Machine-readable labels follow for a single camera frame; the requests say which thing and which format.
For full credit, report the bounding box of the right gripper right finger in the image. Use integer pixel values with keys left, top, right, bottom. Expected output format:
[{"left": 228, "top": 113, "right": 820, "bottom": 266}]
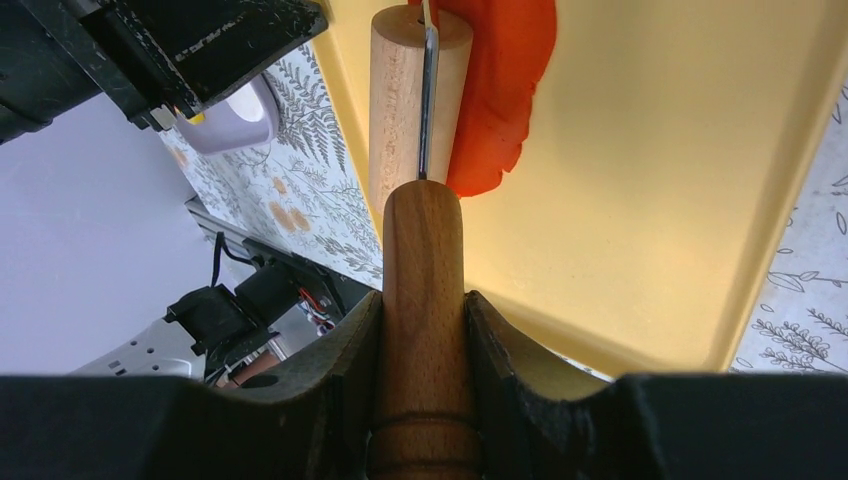
[{"left": 465, "top": 291, "right": 847, "bottom": 479}]

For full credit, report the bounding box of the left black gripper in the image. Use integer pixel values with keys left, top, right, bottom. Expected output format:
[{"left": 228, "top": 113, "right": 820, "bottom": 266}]
[{"left": 1, "top": 1, "right": 329, "bottom": 144}]

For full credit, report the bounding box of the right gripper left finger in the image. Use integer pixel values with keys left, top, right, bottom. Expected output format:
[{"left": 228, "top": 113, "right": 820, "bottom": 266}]
[{"left": 1, "top": 292, "right": 382, "bottom": 479}]

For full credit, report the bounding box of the wooden dough roller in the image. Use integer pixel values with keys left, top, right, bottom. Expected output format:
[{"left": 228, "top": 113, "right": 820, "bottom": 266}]
[{"left": 367, "top": 1, "right": 482, "bottom": 479}]

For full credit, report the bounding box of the yellow tray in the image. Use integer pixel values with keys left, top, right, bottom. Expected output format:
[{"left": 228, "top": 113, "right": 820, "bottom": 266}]
[{"left": 311, "top": 0, "right": 848, "bottom": 379}]

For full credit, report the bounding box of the red dough ball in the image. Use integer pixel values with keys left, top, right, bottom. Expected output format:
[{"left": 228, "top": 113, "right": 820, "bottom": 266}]
[{"left": 434, "top": 0, "right": 557, "bottom": 197}]

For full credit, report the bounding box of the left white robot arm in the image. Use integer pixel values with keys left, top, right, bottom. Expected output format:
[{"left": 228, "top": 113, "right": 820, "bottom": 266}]
[{"left": 1, "top": 1, "right": 329, "bottom": 379}]

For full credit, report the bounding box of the flat yellow dough disc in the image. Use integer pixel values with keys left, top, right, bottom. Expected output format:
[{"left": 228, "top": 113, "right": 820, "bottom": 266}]
[{"left": 185, "top": 113, "right": 206, "bottom": 125}]

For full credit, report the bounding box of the purple tray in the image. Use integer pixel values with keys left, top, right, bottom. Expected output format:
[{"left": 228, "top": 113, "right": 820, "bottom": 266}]
[{"left": 176, "top": 75, "right": 280, "bottom": 155}]

